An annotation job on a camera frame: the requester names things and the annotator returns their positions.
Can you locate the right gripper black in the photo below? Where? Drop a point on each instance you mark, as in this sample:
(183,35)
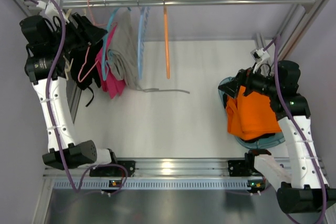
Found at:
(243,78)

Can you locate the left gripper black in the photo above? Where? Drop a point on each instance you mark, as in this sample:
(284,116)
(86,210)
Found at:
(85,30)

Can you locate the teal plastic hanger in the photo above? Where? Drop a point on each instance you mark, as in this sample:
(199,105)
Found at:
(106,40)

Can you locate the grey trousers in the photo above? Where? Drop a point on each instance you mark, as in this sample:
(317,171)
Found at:
(122,56)

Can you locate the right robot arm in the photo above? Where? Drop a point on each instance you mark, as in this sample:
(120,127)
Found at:
(305,188)

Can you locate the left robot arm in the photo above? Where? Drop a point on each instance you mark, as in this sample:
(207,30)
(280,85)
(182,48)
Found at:
(44,38)

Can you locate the cream plastic hanger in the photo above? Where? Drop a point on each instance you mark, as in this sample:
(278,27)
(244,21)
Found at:
(68,66)

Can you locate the light blue plastic hanger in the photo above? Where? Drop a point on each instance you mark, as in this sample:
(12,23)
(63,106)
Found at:
(143,22)

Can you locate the orange plastic hanger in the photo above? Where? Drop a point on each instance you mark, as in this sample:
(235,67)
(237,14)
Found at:
(166,37)

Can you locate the black garment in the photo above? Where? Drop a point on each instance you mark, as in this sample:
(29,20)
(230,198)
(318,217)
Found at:
(83,70)

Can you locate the orange garment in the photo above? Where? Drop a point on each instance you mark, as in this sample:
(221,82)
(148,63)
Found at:
(249,117)

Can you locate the magenta garment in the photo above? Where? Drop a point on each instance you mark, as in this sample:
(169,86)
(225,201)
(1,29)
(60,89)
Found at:
(111,85)

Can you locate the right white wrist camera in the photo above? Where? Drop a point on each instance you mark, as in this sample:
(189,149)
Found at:
(260,55)

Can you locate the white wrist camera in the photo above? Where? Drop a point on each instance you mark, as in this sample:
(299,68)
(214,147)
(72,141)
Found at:
(260,55)
(49,8)

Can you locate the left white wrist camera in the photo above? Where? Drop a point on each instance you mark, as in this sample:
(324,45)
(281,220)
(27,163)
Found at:
(49,8)

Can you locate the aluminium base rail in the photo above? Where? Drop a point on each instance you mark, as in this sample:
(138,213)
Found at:
(180,167)

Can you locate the slotted cable duct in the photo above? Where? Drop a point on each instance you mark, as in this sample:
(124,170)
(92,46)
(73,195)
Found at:
(170,184)

